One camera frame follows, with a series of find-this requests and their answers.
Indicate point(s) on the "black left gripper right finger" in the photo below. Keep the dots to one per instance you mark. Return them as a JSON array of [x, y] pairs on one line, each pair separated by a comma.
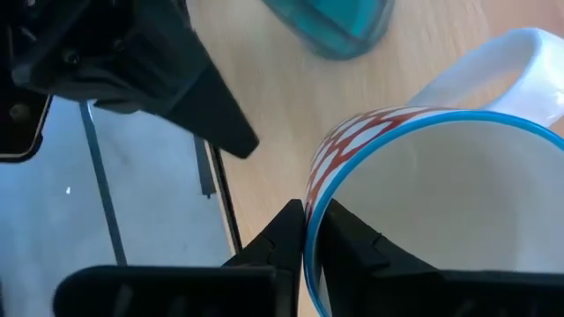
[[396, 295]]

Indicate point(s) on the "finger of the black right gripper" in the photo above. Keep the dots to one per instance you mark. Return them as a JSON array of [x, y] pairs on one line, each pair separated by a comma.
[[216, 119]]

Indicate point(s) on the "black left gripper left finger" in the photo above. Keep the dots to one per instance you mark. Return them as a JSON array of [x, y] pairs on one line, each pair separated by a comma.
[[220, 295]]

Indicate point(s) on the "red white patterned mug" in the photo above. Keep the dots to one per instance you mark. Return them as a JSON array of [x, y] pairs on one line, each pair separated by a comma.
[[440, 185]]

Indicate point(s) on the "teal transparent glass tumbler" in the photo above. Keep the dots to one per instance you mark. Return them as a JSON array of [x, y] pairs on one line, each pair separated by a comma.
[[335, 26]]

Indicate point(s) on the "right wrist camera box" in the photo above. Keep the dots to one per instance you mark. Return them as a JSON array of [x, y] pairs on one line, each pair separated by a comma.
[[17, 127]]

